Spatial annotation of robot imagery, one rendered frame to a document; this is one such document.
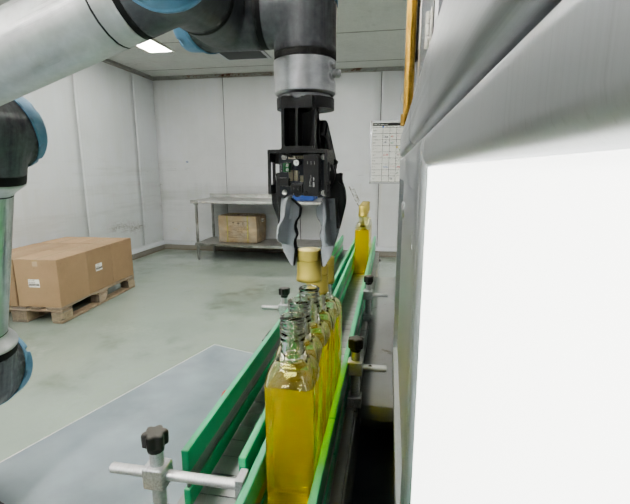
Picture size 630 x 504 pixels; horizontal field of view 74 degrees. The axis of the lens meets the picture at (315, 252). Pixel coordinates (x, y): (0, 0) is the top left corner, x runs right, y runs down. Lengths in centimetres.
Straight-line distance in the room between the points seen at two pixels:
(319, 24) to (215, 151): 643
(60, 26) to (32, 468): 80
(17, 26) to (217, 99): 650
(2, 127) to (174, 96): 660
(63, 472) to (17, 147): 59
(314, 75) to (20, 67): 29
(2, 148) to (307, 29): 45
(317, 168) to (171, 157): 680
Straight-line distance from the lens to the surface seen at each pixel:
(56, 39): 50
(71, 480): 97
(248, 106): 679
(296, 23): 53
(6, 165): 74
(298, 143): 49
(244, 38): 56
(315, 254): 56
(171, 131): 727
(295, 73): 52
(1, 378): 88
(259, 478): 55
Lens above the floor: 130
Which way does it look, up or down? 11 degrees down
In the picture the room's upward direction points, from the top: straight up
